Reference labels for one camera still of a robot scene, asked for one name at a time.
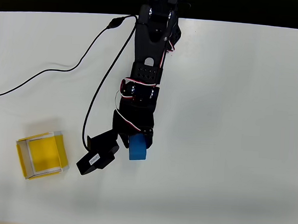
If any black cable with connector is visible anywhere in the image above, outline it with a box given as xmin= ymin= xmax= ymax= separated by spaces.
xmin=0 ymin=8 xmax=139 ymax=108

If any blue cube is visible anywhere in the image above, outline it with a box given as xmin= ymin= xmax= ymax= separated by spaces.
xmin=127 ymin=134 xmax=148 ymax=162

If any yellow open box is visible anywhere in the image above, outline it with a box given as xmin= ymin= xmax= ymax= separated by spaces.
xmin=13 ymin=128 xmax=71 ymax=183

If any black camera on bracket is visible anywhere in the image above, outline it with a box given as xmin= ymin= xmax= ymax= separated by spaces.
xmin=75 ymin=127 xmax=121 ymax=177

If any thin black camera cable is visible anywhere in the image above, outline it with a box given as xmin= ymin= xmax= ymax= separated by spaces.
xmin=81 ymin=20 xmax=138 ymax=152

